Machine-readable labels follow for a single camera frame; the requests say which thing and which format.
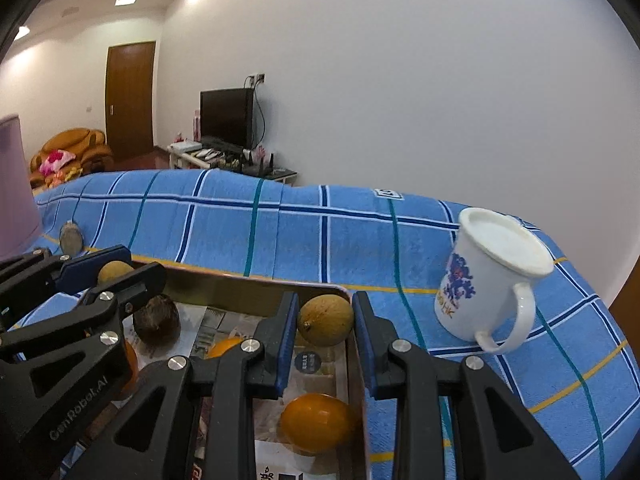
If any tan kiwi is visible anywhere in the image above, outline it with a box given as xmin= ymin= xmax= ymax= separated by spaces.
xmin=97 ymin=261 xmax=135 ymax=286
xmin=297 ymin=294 xmax=356 ymax=347

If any television power cable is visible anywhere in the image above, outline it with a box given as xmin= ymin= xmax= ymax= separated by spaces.
xmin=252 ymin=86 xmax=267 ymax=150

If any orange leather sofa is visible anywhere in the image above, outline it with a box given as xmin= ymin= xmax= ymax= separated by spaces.
xmin=30 ymin=129 xmax=113 ymax=190

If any lavender electric kettle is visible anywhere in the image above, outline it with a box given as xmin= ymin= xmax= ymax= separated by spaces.
xmin=0 ymin=114 xmax=43 ymax=257

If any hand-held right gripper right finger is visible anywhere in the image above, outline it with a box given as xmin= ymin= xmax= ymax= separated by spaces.
xmin=351 ymin=290 xmax=581 ymax=480

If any blue plaid blanket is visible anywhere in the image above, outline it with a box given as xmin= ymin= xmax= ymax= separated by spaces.
xmin=10 ymin=169 xmax=631 ymax=480

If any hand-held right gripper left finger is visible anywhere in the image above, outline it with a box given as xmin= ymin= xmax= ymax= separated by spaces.
xmin=62 ymin=291 xmax=301 ymax=480

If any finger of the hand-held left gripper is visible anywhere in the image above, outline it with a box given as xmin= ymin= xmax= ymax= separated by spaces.
xmin=0 ymin=244 xmax=133 ymax=331
xmin=0 ymin=261 xmax=168 ymax=480

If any oval orange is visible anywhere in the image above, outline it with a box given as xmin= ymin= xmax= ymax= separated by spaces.
xmin=279 ymin=393 xmax=357 ymax=455

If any black router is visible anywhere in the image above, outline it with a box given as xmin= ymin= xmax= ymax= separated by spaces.
xmin=239 ymin=152 xmax=277 ymax=177

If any small orange kumquat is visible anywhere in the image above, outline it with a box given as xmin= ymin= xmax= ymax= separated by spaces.
xmin=206 ymin=337 xmax=246 ymax=360

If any small dark brown water chestnut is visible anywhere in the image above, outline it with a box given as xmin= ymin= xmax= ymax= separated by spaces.
xmin=132 ymin=296 xmax=181 ymax=347

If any pink gold-lined box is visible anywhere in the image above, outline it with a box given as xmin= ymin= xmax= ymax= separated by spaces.
xmin=60 ymin=255 xmax=373 ymax=480

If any metal can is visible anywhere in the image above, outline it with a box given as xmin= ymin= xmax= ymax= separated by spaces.
xmin=59 ymin=220 xmax=84 ymax=255

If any round orange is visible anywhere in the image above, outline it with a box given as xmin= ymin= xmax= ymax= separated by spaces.
xmin=120 ymin=341 xmax=140 ymax=401

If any black television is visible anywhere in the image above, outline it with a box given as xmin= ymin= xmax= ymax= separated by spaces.
xmin=200 ymin=87 xmax=255 ymax=150

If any pink floral cushion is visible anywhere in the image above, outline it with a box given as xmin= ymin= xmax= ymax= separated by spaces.
xmin=40 ymin=149 xmax=73 ymax=176

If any brown wooden door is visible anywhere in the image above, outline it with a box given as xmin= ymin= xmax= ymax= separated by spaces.
xmin=106 ymin=41 xmax=157 ymax=162

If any white television stand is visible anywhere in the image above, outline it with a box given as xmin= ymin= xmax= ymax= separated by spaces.
xmin=167 ymin=140 xmax=299 ymax=186

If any white printed mug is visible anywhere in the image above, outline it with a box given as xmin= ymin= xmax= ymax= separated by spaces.
xmin=434 ymin=207 xmax=555 ymax=355

